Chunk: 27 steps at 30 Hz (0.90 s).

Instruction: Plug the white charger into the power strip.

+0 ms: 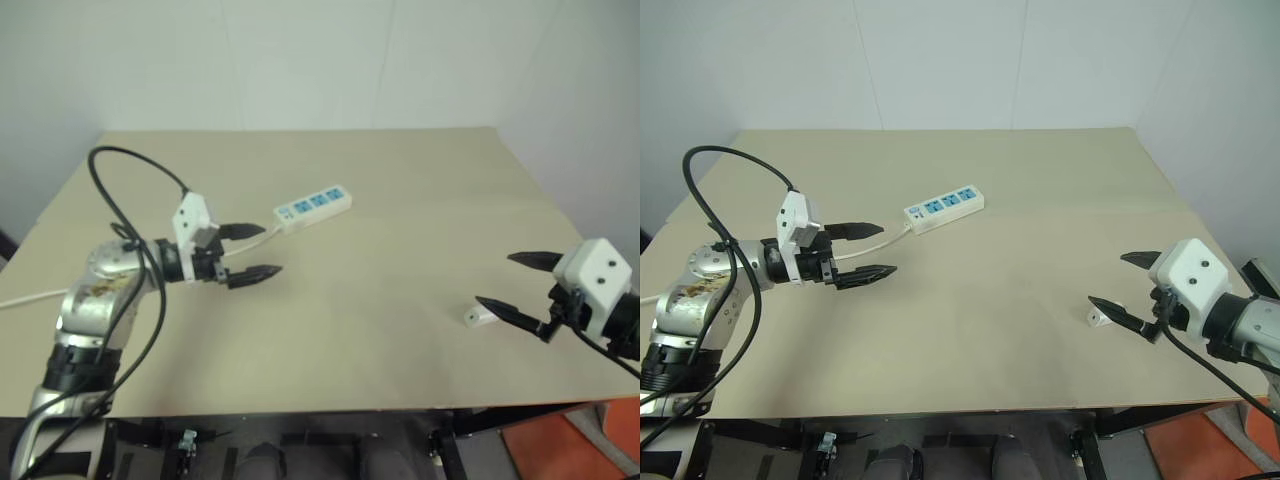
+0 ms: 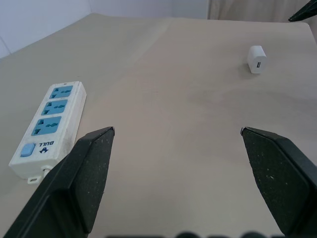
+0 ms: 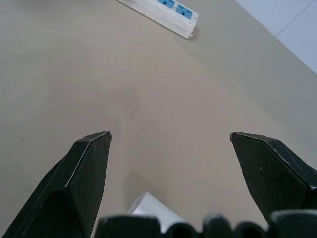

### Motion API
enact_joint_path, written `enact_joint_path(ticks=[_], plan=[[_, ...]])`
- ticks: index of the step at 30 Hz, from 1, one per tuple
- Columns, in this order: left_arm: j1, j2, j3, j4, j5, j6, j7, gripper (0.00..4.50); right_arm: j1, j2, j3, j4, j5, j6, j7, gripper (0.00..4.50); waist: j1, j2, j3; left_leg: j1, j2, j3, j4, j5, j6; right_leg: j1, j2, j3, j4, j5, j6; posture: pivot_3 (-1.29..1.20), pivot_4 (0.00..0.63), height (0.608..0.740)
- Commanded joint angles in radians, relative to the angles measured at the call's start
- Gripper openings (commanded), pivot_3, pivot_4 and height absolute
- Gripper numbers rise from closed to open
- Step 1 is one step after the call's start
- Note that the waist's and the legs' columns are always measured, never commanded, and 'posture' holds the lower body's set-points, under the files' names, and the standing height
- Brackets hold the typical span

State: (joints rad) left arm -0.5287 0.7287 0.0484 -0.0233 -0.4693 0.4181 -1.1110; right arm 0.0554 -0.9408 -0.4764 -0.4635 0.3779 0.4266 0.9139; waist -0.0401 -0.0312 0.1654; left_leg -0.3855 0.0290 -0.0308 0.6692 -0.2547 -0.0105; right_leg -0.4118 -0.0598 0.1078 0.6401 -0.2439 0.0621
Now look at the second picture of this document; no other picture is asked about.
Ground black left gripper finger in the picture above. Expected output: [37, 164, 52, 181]
[240, 126, 317, 238]
[0, 126, 115, 238]

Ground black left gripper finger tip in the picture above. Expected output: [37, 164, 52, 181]
[288, 0, 317, 23]

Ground white blue power strip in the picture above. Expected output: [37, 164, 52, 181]
[8, 81, 88, 184]

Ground white USB charger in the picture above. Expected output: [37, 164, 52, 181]
[246, 45, 268, 75]

